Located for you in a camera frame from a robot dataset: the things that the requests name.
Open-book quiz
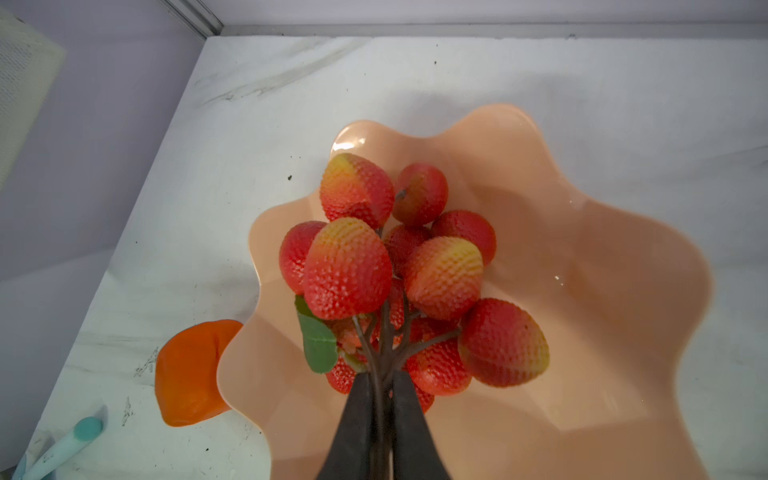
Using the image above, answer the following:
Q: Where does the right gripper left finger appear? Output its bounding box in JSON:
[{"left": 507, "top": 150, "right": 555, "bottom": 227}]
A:
[{"left": 316, "top": 373, "right": 374, "bottom": 480}]

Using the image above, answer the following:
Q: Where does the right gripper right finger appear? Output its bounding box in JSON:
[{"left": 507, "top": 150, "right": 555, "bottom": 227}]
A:
[{"left": 392, "top": 371, "right": 450, "bottom": 480}]

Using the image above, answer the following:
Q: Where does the teal finger of the left gripper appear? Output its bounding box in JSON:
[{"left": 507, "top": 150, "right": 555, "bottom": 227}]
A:
[{"left": 11, "top": 416, "right": 104, "bottom": 480}]

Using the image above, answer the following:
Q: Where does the orange fake fruit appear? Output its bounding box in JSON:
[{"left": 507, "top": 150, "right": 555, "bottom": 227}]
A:
[{"left": 154, "top": 319, "right": 243, "bottom": 427}]

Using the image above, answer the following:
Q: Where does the red lychee bunch with leaf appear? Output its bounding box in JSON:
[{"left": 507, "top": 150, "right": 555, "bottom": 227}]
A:
[{"left": 278, "top": 152, "right": 551, "bottom": 415}]

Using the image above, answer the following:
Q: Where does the pink scalloped fruit bowl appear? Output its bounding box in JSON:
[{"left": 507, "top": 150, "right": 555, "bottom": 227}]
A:
[{"left": 217, "top": 105, "right": 711, "bottom": 479}]

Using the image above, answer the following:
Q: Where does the white mesh two-tier shelf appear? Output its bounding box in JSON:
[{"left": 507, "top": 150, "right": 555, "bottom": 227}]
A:
[{"left": 1, "top": 8, "right": 67, "bottom": 183}]

